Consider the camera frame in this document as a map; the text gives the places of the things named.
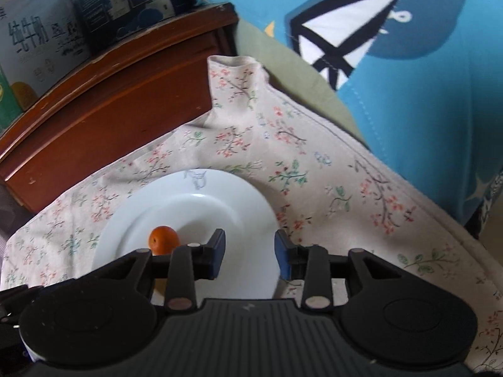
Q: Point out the blue printed blanket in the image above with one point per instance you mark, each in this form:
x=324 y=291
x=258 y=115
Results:
x=412 y=106

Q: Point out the white plate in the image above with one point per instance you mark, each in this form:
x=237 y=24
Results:
x=220 y=212

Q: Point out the green and white carton box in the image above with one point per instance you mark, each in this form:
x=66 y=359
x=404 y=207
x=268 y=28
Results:
x=35 y=47

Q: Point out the floral cloth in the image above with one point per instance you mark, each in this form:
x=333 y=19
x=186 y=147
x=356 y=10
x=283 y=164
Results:
x=314 y=157

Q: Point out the grey-green bed sheet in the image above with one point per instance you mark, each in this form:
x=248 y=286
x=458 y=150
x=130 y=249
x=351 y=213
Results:
x=283 y=66

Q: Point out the dark blue carton box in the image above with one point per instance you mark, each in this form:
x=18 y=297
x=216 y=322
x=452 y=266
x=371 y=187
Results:
x=118 y=8

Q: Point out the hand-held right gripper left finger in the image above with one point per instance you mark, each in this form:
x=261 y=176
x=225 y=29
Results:
x=218 y=256

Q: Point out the brown wooden nightstand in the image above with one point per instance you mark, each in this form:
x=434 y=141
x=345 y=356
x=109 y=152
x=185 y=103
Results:
x=118 y=106

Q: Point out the small orange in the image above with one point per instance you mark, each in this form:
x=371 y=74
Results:
x=163 y=239

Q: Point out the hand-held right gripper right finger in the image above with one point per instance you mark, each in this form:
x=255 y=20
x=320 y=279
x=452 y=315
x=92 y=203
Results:
x=282 y=256

